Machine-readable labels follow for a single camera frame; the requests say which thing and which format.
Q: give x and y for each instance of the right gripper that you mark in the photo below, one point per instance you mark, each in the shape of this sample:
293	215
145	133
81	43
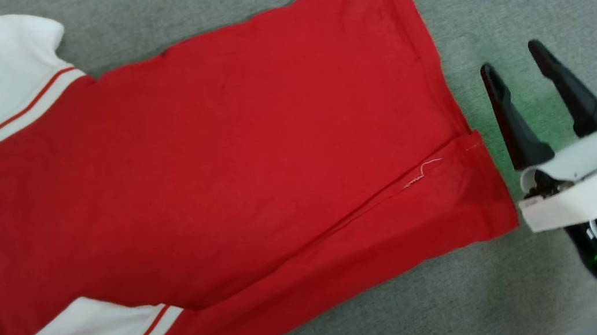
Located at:
583	156

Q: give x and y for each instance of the red and white basketball jersey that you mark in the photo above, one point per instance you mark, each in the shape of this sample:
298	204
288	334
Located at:
216	161

